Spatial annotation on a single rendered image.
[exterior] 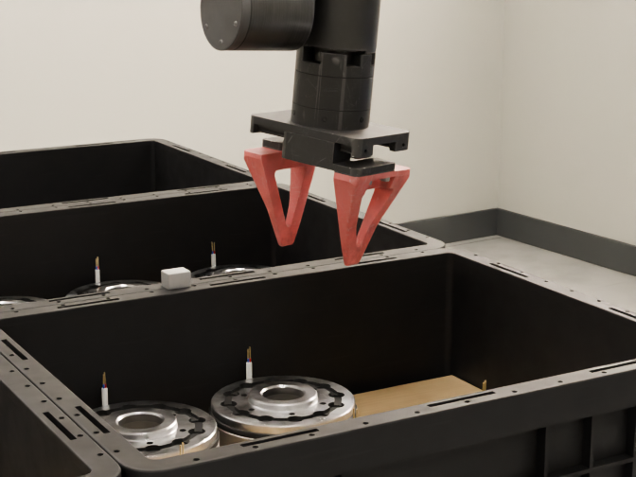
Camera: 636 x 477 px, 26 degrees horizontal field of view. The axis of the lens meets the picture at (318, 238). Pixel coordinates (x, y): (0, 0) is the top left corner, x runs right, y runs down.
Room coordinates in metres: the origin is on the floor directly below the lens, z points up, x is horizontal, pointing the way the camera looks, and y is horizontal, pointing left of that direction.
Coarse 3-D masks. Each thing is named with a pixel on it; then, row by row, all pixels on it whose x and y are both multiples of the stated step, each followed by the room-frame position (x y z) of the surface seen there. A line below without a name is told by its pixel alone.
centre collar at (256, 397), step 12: (264, 384) 0.92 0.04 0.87; (276, 384) 0.92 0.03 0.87; (288, 384) 0.92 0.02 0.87; (300, 384) 0.92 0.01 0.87; (252, 396) 0.90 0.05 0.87; (264, 396) 0.91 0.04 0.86; (300, 396) 0.92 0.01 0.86; (312, 396) 0.90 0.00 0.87; (264, 408) 0.89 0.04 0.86; (276, 408) 0.88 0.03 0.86; (288, 408) 0.88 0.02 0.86; (300, 408) 0.89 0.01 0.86
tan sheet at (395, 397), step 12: (408, 384) 1.03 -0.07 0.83; (420, 384) 1.03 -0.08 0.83; (432, 384) 1.03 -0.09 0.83; (444, 384) 1.03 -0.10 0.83; (456, 384) 1.03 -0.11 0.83; (468, 384) 1.03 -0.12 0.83; (360, 396) 1.00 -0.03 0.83; (372, 396) 1.00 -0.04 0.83; (384, 396) 1.00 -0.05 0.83; (396, 396) 1.00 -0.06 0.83; (408, 396) 1.00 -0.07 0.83; (420, 396) 1.00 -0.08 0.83; (432, 396) 1.00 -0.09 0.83; (444, 396) 1.00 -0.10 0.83; (456, 396) 1.00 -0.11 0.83; (360, 408) 0.97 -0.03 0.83; (372, 408) 0.97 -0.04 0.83; (384, 408) 0.97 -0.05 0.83; (396, 408) 0.97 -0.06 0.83
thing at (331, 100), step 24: (312, 48) 0.98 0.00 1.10; (312, 72) 0.97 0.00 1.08; (336, 72) 0.96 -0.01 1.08; (360, 72) 0.97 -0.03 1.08; (312, 96) 0.97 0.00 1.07; (336, 96) 0.96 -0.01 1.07; (360, 96) 0.97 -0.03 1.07; (264, 120) 0.99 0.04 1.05; (288, 120) 0.98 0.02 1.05; (312, 120) 0.96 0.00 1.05; (336, 120) 0.96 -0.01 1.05; (360, 120) 0.97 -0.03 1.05; (360, 144) 0.94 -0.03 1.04; (384, 144) 0.98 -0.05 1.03
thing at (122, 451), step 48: (192, 288) 0.95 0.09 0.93; (240, 288) 0.97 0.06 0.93; (528, 288) 0.97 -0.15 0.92; (0, 336) 0.84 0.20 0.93; (48, 384) 0.75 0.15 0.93; (528, 384) 0.75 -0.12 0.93; (576, 384) 0.76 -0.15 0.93; (624, 384) 0.77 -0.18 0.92; (96, 432) 0.68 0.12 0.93; (336, 432) 0.68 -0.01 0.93; (384, 432) 0.69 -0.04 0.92; (432, 432) 0.71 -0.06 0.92; (480, 432) 0.72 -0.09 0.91
